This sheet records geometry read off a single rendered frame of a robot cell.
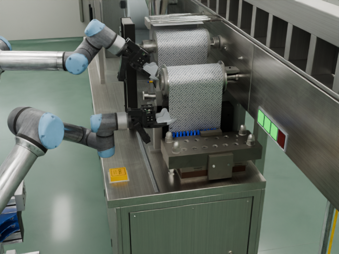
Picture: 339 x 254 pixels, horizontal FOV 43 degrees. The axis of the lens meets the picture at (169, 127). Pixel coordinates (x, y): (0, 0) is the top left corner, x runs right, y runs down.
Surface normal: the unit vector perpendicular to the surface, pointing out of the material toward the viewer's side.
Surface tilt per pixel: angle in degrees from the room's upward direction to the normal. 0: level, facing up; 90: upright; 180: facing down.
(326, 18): 90
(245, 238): 90
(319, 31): 90
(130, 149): 0
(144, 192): 0
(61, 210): 0
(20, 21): 90
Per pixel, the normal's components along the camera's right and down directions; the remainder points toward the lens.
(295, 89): -0.98, 0.10
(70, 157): 0.00, -0.90
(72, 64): -0.06, 0.44
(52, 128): 0.90, 0.13
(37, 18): 0.21, 0.44
